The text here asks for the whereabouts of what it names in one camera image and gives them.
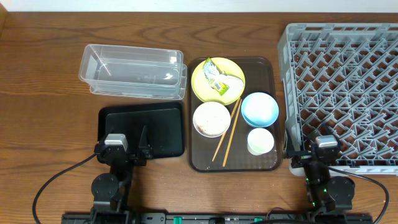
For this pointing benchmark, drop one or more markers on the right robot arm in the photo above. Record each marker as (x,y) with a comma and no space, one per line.
(331,196)

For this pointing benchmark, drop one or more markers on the white tissue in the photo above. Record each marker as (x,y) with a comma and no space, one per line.
(234,82)

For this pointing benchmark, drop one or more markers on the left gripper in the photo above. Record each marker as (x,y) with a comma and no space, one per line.
(125,156)

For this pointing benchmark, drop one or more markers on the green snack wrapper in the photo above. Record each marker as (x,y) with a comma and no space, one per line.
(212,75)

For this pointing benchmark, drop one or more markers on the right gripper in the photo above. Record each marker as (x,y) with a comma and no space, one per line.
(313,154)

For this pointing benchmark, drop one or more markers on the pale green cup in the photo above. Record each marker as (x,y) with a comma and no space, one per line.
(260,141)

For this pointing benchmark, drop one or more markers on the clear plastic waste bin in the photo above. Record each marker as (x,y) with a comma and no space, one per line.
(139,72)

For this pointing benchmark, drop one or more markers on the wooden chopstick right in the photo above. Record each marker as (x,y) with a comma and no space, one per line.
(237,110)

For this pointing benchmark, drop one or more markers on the yellow round plate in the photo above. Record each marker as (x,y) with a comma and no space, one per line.
(229,69)

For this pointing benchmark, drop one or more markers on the light blue bowl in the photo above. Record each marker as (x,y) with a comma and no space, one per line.
(259,110)

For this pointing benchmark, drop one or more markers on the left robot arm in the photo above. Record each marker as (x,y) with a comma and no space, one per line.
(111,190)

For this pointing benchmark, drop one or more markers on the grey dishwasher rack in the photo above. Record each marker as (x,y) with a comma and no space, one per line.
(345,76)

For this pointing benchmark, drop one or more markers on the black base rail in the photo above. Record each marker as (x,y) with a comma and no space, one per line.
(162,218)

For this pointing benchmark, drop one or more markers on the black plastic tray bin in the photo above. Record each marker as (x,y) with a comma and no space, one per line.
(163,120)

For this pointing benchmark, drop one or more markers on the brown serving tray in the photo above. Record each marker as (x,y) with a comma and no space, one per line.
(259,77)

